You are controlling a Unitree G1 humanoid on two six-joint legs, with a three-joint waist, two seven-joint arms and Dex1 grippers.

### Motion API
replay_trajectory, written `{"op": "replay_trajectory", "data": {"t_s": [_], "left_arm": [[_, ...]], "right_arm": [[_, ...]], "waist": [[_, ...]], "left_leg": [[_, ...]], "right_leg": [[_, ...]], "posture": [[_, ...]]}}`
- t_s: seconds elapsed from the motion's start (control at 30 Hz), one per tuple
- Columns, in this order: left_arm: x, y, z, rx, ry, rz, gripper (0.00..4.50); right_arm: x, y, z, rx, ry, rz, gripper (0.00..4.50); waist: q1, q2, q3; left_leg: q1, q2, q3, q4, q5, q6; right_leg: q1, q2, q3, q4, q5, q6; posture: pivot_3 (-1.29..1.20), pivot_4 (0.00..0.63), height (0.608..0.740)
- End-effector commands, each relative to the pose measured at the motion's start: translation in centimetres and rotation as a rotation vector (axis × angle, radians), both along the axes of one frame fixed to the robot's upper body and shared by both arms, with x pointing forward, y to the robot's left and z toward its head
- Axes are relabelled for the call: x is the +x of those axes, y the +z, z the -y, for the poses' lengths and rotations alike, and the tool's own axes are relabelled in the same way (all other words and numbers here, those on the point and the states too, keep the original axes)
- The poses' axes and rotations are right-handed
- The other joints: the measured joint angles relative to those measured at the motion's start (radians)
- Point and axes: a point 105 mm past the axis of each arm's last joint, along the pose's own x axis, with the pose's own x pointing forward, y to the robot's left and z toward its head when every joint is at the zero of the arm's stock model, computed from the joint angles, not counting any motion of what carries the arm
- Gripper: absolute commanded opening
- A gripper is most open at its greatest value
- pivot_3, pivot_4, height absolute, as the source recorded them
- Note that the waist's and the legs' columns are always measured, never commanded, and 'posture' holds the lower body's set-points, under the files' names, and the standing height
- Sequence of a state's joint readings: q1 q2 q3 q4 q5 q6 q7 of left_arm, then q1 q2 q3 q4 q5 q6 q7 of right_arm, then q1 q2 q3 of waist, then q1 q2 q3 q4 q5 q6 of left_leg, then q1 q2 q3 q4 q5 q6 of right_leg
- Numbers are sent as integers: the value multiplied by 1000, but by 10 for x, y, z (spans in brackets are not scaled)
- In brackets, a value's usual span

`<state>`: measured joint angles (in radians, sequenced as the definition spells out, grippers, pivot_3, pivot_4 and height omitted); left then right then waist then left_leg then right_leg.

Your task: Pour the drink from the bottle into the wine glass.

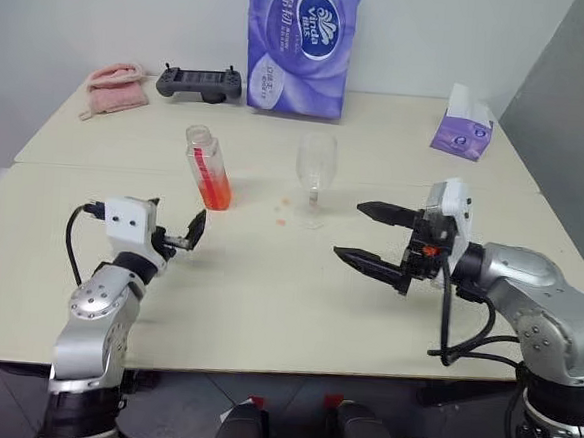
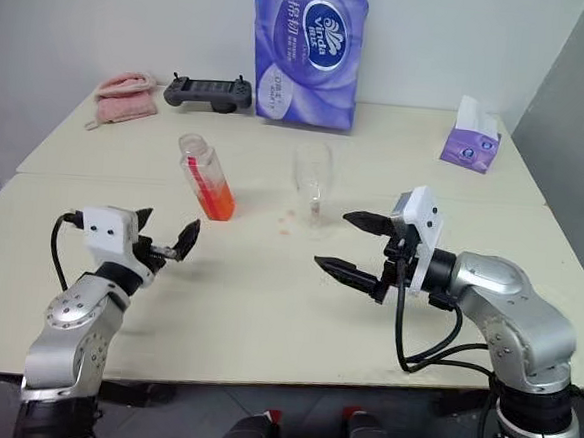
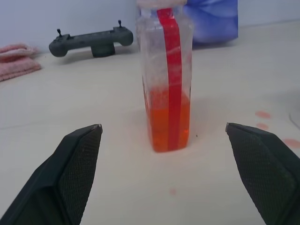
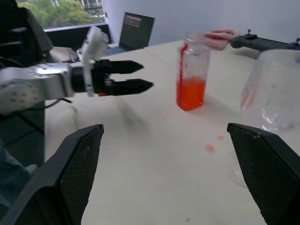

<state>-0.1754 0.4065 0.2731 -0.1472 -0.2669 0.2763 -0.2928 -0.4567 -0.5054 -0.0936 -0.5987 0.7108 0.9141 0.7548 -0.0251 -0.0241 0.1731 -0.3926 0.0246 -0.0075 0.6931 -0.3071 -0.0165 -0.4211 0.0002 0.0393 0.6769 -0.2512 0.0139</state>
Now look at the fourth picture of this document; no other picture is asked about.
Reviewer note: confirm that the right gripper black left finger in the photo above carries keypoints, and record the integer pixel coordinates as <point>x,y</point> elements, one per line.
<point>70,164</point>

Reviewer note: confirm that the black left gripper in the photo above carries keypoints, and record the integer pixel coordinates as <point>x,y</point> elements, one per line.
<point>100,77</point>

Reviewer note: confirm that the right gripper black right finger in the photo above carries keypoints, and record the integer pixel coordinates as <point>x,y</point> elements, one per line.
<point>264,168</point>

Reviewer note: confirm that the plastic bottle orange liquid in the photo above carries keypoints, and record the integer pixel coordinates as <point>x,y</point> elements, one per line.
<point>191,93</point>

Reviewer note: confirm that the clear wine glass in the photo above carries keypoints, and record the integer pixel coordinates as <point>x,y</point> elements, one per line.
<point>274,93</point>

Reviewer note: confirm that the dark open laptop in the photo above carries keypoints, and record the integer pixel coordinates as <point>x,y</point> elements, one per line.
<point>136,32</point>

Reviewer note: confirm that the beige crumpled bag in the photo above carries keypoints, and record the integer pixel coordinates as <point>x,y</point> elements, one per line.
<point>61,54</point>

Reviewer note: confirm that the pink towel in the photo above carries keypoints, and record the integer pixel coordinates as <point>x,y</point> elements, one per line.
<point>218,43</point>

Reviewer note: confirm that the window with trees outside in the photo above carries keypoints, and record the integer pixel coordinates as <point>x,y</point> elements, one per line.
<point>58,11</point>

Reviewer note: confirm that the black office chair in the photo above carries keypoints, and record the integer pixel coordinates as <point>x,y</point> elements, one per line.
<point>28,35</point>

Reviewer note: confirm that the grey handheld controller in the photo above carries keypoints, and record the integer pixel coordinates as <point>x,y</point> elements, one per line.
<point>269,44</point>

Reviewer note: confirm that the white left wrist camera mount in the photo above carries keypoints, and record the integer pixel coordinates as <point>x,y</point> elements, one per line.
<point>93,42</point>

